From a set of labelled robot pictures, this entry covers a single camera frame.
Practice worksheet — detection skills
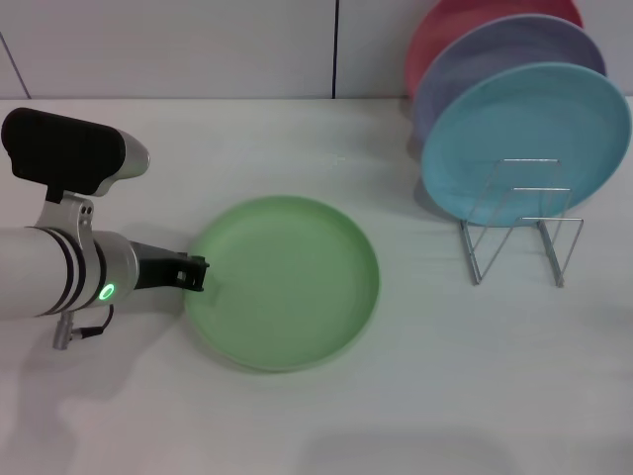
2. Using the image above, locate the purple plate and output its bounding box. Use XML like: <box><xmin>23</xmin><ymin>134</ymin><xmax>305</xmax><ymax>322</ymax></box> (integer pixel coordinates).
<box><xmin>411</xmin><ymin>13</ymin><xmax>609</xmax><ymax>145</ymax></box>

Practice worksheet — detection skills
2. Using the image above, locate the silver camera mount bracket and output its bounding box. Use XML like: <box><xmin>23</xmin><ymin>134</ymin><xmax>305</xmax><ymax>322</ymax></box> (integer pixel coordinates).
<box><xmin>38</xmin><ymin>191</ymin><xmax>96</xmax><ymax>248</ymax></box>

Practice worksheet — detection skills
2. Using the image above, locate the metal wire plate rack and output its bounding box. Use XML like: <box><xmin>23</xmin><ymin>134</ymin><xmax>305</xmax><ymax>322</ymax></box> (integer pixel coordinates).
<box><xmin>458</xmin><ymin>157</ymin><xmax>586</xmax><ymax>289</ymax></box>

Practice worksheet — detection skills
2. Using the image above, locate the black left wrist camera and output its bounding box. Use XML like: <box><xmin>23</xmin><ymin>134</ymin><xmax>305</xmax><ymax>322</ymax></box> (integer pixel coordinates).
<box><xmin>0</xmin><ymin>107</ymin><xmax>151</xmax><ymax>205</ymax></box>

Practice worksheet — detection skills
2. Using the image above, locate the green plate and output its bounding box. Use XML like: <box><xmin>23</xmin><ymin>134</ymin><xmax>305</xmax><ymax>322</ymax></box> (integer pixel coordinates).
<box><xmin>182</xmin><ymin>195</ymin><xmax>383</xmax><ymax>374</ymax></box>

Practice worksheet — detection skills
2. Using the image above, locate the teal blue plate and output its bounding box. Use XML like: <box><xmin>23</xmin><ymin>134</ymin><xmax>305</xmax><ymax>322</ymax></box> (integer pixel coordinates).
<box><xmin>419</xmin><ymin>62</ymin><xmax>633</xmax><ymax>229</ymax></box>

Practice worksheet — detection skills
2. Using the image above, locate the black cable with silver plug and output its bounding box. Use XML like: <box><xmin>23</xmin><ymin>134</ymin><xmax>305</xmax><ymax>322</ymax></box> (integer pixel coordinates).
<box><xmin>52</xmin><ymin>303</ymin><xmax>117</xmax><ymax>350</ymax></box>

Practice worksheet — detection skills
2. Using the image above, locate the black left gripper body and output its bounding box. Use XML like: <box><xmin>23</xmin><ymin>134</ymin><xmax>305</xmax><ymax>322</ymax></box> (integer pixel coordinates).
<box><xmin>129</xmin><ymin>240</ymin><xmax>190</xmax><ymax>292</ymax></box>

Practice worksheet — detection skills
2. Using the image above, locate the pink red plate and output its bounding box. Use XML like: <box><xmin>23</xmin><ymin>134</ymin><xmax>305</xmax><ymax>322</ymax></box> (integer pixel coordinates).
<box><xmin>404</xmin><ymin>0</ymin><xmax>586</xmax><ymax>101</ymax></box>

